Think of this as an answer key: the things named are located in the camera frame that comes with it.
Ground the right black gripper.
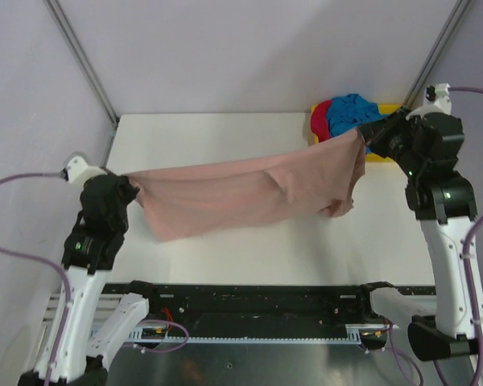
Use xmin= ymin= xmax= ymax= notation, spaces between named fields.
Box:
xmin=357 ymin=104 xmax=423 ymax=175

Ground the pink t shirt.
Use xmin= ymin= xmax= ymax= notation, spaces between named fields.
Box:
xmin=127 ymin=129 xmax=365 ymax=241

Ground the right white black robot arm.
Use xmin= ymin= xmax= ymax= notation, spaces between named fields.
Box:
xmin=355 ymin=108 xmax=483 ymax=362

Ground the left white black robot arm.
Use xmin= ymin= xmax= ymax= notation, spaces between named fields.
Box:
xmin=19 ymin=174 xmax=162 ymax=385

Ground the yellow plastic bin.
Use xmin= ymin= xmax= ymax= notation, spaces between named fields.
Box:
xmin=310 ymin=104 xmax=400 ymax=163

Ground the blue t shirt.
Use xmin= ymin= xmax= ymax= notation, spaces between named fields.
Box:
xmin=325 ymin=93 xmax=388 ymax=138

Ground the red t shirt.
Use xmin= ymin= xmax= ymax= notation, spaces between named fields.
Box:
xmin=310 ymin=100 xmax=332 ymax=143

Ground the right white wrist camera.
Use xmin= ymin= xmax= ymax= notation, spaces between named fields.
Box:
xmin=406 ymin=83 xmax=452 ymax=121

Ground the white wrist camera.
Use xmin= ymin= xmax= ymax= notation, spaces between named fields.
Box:
xmin=406 ymin=83 xmax=452 ymax=121
xmin=63 ymin=152 xmax=106 ymax=188

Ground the right aluminium corner post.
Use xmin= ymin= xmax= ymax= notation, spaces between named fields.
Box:
xmin=403 ymin=0 xmax=475 ymax=107

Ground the aluminium corner post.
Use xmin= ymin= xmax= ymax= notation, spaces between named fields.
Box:
xmin=43 ymin=0 xmax=120 ymax=125
xmin=403 ymin=0 xmax=475 ymax=107

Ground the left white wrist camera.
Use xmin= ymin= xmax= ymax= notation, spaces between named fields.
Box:
xmin=63 ymin=152 xmax=106 ymax=188

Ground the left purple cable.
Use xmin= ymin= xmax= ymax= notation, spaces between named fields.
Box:
xmin=0 ymin=172 xmax=190 ymax=386

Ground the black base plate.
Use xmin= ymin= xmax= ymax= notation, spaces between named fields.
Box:
xmin=100 ymin=283 xmax=387 ymax=327

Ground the grey slotted cable duct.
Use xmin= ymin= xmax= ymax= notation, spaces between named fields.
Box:
xmin=128 ymin=323 xmax=392 ymax=346

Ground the left aluminium corner post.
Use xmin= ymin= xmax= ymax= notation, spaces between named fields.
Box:
xmin=43 ymin=0 xmax=120 ymax=125

